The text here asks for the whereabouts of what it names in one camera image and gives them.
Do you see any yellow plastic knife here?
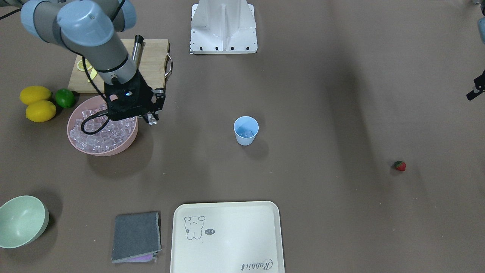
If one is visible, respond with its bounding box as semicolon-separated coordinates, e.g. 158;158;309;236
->
88;68;98;82

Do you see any pink bowl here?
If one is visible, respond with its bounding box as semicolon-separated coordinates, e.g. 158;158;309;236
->
66;96;138;157

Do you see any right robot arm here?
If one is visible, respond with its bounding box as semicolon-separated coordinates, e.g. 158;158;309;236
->
20;0;165;125

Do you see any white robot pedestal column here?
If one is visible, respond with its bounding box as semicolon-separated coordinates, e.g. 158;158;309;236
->
191;0;255;44

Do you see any whole yellow lemon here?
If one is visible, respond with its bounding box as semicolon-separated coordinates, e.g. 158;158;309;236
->
19;85;52;106
25;100;57;122

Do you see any grey folded cloth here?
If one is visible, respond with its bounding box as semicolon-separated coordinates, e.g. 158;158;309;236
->
111;211;162;263

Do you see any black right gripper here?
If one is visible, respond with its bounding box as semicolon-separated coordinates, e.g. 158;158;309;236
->
104;70;166;125

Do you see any pile of ice cubes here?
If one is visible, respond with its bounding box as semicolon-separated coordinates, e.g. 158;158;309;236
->
67;104;138;154

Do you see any blue plastic cup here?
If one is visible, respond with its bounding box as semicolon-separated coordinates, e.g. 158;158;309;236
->
233;116;260;146

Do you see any green lime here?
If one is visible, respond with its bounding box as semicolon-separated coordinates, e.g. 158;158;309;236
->
54;88;76;108

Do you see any wooden cutting board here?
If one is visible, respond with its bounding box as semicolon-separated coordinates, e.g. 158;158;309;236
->
67;39;170;94

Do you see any red strawberry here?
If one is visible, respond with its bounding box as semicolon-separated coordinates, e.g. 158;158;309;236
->
393;160;407;172

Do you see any cream rabbit tray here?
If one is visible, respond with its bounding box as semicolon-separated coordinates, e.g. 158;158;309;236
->
170;201;285;273

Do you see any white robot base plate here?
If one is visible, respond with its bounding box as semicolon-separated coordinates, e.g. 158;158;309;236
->
189;4;259;55

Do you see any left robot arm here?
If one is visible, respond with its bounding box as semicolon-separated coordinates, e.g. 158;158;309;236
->
466;17;485;101

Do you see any green bowl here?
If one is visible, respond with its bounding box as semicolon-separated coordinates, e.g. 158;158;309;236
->
0;195;50;249

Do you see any clear ice cube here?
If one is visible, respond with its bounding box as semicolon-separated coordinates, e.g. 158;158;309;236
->
241;131;254;138
147;115;158;126

